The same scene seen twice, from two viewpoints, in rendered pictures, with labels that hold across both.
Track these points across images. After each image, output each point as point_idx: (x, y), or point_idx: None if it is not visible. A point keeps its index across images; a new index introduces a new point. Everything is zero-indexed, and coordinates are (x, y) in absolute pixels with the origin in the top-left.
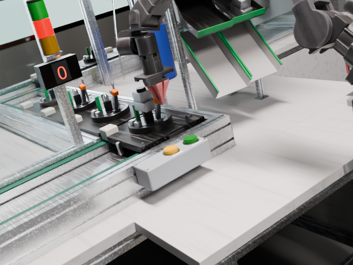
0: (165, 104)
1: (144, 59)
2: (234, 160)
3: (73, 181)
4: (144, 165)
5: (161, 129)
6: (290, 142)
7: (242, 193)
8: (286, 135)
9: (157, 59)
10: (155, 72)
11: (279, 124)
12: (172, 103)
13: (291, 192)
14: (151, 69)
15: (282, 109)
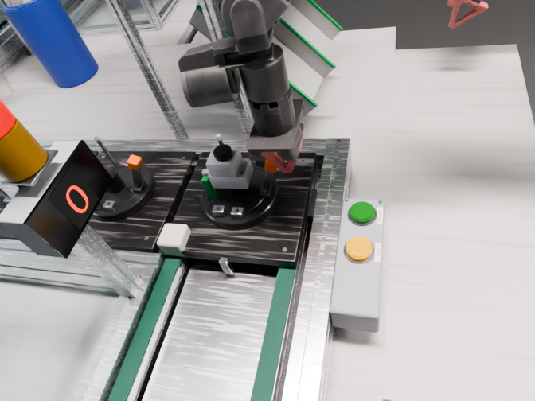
0: (199, 140)
1: (274, 109)
2: (385, 201)
3: (201, 374)
4: (353, 304)
5: (277, 203)
6: (423, 145)
7: (480, 264)
8: (402, 134)
9: (291, 99)
10: (291, 126)
11: (369, 118)
12: (151, 118)
13: None
14: (287, 123)
15: (341, 91)
